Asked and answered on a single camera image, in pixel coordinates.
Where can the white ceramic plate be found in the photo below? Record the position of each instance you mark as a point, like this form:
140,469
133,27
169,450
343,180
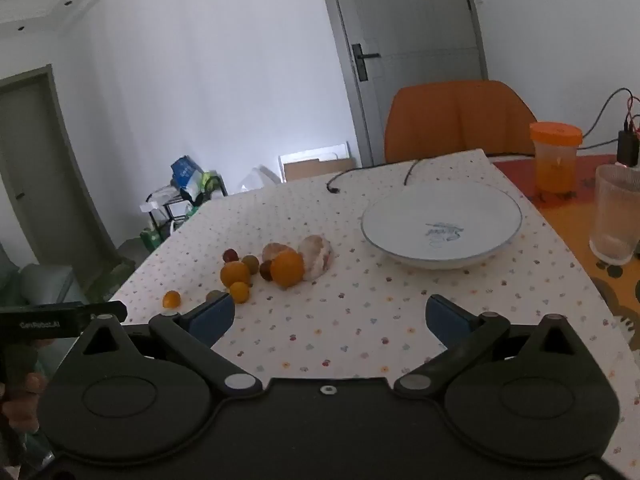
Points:
443,225

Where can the green kiwi fruit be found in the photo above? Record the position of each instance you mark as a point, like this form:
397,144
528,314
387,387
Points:
252,263

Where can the orange cartoon table mat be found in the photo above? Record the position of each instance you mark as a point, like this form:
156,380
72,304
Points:
579,222

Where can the black power adapter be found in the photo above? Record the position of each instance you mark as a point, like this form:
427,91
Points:
627,149

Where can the small kumquat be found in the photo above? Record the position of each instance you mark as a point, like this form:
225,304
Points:
240,292
171,300

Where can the large orange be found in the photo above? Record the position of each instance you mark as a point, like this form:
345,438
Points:
287,269

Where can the orange chair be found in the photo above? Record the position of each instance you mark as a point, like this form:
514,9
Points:
443,118

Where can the dark red plum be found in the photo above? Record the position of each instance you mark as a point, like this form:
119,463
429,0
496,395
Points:
230,255
265,270

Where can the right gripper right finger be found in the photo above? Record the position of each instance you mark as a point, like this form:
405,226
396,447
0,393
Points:
467,338

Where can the cardboard and white board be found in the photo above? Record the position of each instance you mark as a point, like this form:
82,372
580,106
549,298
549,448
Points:
316,162

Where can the person's left hand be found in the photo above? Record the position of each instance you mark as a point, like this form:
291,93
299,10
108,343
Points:
20,396

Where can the olive green side door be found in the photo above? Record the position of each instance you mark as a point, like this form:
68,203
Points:
46,189

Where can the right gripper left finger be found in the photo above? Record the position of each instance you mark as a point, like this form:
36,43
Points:
188,339

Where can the peeled pomelo piece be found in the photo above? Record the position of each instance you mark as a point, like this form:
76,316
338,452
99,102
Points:
317,254
272,250

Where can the grey door with handle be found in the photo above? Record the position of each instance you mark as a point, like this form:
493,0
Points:
386,45

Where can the clear textured plastic cup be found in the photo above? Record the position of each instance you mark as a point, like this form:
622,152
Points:
614,236

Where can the black metal storage rack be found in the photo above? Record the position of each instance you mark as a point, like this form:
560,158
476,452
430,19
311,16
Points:
168,208

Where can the blue plastic bag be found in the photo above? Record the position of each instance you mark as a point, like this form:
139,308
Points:
186,174

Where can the orange lidded plastic jar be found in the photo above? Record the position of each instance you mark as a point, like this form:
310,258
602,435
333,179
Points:
556,146

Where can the grey sofa cushion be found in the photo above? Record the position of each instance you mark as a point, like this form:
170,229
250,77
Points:
37,284

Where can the white plastic bag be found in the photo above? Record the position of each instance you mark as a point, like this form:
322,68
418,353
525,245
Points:
259,177

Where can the dotted white tablecloth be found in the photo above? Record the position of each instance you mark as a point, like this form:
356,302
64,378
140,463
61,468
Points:
365,316

